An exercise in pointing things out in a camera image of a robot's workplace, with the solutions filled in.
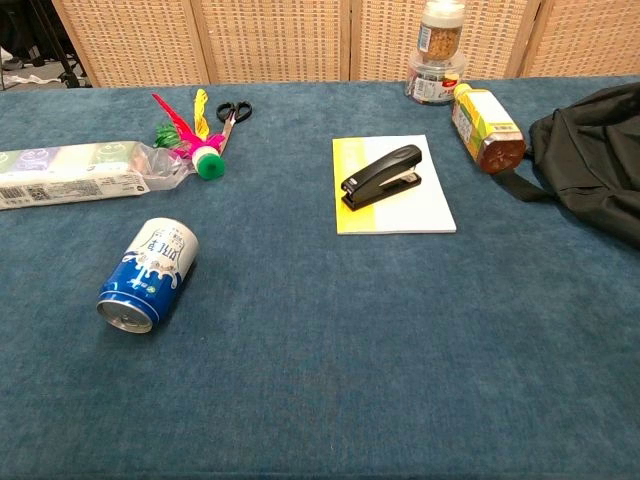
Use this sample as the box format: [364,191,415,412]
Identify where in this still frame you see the black stapler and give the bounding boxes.
[340,144,424,213]

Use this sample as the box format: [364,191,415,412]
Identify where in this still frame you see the yellow white notebook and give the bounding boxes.
[331,133,458,237]

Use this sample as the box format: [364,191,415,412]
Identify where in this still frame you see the black backpack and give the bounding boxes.
[492,81,640,247]

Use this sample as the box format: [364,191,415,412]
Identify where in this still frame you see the blue table mat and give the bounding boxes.
[0,74,640,480]

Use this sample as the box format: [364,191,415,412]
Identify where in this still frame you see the colourful feather shuttlecock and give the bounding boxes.
[151,88,228,181]

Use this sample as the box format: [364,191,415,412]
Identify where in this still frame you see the blue white drink can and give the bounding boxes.
[95,216,200,335]

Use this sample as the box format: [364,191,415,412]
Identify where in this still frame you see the clear round plastic container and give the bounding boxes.
[403,49,468,107]

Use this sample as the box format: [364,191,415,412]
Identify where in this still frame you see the amber tea bottle yellow label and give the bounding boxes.
[450,82,528,176]

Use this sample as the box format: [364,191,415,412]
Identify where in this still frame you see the woven folding screen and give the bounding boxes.
[49,0,640,90]

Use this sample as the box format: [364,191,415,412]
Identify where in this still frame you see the nut jar white lid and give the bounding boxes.
[418,0,465,64]

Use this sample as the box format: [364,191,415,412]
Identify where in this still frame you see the tissue multipack in plastic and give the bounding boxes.
[0,139,197,212]

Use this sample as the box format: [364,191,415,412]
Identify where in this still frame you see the black tripod stand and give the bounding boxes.
[27,0,94,90]

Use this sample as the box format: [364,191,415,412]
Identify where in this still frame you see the black handled scissors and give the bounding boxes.
[215,99,254,154]

